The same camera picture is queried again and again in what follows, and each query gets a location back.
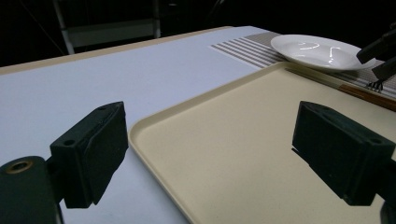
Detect wooden handle knife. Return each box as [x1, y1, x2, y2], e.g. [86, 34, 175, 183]
[284, 66, 396, 112]

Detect white round plate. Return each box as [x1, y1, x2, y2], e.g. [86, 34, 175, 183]
[270, 33, 377, 73]

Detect beige plastic tray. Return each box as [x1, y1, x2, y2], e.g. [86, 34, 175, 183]
[128, 61, 396, 224]

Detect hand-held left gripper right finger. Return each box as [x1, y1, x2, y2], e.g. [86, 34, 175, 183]
[291, 100, 396, 207]

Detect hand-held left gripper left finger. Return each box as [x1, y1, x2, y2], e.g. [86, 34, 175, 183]
[49, 101, 129, 209]

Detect striped grey placemat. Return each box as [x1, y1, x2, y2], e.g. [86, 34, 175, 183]
[209, 31, 396, 99]

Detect light blue board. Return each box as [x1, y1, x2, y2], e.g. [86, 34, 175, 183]
[0, 25, 272, 224]

